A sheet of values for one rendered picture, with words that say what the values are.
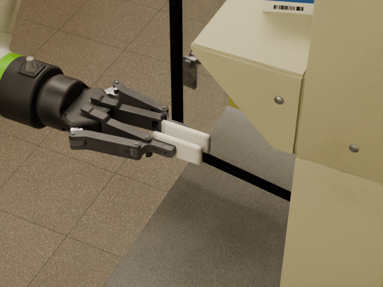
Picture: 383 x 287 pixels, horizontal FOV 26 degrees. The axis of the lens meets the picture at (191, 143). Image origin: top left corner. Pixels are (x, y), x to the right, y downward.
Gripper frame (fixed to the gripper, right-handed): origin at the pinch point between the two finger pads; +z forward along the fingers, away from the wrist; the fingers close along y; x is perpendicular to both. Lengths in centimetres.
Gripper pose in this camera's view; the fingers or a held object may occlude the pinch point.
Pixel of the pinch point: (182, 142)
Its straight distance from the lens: 109.2
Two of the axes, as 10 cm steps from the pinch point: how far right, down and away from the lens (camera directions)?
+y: 4.3, -6.2, 6.5
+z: 9.0, 3.0, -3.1
